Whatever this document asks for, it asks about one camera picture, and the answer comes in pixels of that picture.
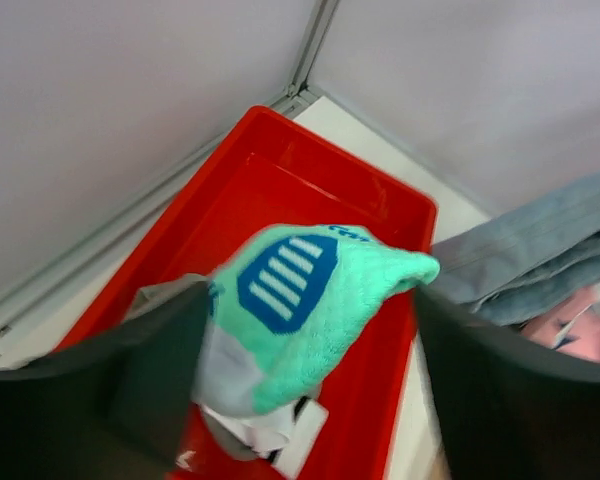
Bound pink patterned sock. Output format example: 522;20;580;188
522;281;600;363

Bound blue grey sock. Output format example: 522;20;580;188
431;173;600;326

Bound red plastic tray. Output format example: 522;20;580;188
62;106;439;479

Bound grey sock black stripes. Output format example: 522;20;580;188
124;274;257;461

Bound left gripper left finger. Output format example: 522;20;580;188
0;281;209;479

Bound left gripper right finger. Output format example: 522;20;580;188
414;285;600;479

